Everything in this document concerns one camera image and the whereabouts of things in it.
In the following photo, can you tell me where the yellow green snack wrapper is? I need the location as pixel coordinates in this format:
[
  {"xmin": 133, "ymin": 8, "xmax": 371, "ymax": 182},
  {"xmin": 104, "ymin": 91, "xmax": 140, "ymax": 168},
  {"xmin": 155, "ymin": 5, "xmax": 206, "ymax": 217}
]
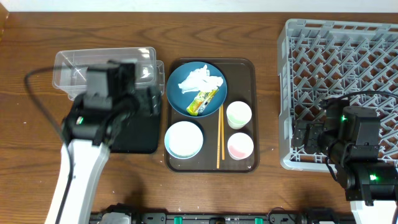
[{"xmin": 186, "ymin": 89, "xmax": 218, "ymax": 116}]

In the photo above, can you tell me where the light blue rice bowl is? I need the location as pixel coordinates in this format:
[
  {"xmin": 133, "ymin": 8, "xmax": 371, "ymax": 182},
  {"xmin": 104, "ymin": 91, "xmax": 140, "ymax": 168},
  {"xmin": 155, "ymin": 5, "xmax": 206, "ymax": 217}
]
[{"xmin": 164, "ymin": 121, "xmax": 204, "ymax": 159}]

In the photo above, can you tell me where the white tissue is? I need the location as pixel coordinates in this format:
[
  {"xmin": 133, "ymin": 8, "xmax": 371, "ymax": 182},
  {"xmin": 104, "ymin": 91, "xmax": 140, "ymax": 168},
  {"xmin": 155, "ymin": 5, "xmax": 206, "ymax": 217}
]
[{"xmin": 178, "ymin": 65, "xmax": 224, "ymax": 94}]

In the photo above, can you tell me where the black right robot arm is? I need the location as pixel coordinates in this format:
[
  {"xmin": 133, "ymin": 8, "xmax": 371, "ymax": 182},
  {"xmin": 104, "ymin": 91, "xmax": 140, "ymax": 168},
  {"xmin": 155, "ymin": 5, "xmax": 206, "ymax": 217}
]
[{"xmin": 292, "ymin": 99, "xmax": 397, "ymax": 223}]

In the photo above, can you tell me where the black plastic tray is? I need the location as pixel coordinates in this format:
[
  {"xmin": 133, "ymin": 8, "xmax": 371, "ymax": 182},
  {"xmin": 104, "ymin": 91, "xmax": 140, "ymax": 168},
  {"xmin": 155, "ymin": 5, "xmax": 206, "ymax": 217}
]
[{"xmin": 109, "ymin": 96, "xmax": 162, "ymax": 154}]

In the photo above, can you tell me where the white cup pink inside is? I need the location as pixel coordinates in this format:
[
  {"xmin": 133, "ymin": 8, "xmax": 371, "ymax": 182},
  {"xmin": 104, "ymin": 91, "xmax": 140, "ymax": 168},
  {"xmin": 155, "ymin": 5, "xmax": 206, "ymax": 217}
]
[{"xmin": 227, "ymin": 133, "xmax": 254, "ymax": 161}]

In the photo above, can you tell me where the blue plate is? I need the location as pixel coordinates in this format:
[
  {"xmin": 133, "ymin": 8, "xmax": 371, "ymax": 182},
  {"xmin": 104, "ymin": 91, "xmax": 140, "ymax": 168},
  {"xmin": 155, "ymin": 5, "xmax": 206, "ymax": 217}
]
[{"xmin": 167, "ymin": 61, "xmax": 228, "ymax": 118}]

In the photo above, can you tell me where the white cup green inside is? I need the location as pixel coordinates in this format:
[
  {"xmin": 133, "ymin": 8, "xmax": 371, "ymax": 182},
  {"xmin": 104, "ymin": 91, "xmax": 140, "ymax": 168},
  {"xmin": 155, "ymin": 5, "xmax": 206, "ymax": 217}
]
[{"xmin": 226, "ymin": 101, "xmax": 252, "ymax": 129}]

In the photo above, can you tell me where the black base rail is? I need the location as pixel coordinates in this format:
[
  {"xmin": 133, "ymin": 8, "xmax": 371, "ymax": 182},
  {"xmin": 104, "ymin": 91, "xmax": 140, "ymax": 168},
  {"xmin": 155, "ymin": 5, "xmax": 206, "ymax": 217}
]
[{"xmin": 88, "ymin": 203, "xmax": 356, "ymax": 224}]

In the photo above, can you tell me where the grey dishwasher rack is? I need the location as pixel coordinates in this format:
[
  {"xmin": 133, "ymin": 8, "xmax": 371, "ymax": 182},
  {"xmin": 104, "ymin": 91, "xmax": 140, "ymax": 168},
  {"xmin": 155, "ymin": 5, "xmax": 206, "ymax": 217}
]
[{"xmin": 277, "ymin": 19, "xmax": 397, "ymax": 172}]

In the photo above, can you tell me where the clear plastic bin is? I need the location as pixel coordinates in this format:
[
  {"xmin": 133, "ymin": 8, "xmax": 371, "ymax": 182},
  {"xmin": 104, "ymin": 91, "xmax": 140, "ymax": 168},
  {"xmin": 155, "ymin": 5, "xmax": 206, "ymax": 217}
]
[{"xmin": 52, "ymin": 47, "xmax": 165, "ymax": 101}]

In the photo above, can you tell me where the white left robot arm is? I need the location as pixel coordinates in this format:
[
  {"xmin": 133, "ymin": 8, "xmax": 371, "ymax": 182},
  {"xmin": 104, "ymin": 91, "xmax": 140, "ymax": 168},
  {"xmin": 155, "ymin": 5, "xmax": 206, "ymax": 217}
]
[{"xmin": 45, "ymin": 60, "xmax": 162, "ymax": 223}]

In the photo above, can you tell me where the right wooden chopstick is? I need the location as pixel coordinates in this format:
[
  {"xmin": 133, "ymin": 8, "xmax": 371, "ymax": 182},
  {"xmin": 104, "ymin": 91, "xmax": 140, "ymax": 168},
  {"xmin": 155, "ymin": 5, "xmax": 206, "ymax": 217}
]
[{"xmin": 220, "ymin": 104, "xmax": 225, "ymax": 161}]

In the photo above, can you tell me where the left wooden chopstick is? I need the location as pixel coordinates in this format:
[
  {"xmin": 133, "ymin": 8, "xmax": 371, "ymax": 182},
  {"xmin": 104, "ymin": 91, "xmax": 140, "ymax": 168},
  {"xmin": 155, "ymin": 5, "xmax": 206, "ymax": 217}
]
[{"xmin": 216, "ymin": 107, "xmax": 221, "ymax": 169}]

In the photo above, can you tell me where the dark brown serving tray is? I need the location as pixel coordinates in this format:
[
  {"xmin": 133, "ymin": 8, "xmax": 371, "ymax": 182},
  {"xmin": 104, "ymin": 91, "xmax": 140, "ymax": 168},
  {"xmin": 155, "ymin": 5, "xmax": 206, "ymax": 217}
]
[{"xmin": 165, "ymin": 58, "xmax": 259, "ymax": 173}]

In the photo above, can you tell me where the wooden chopstick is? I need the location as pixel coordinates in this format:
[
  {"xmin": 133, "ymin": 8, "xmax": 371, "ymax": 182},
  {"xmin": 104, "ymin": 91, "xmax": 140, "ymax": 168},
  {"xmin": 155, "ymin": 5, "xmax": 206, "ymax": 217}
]
[
  {"xmin": 220, "ymin": 104, "xmax": 225, "ymax": 161},
  {"xmin": 216, "ymin": 107, "xmax": 221, "ymax": 169}
]

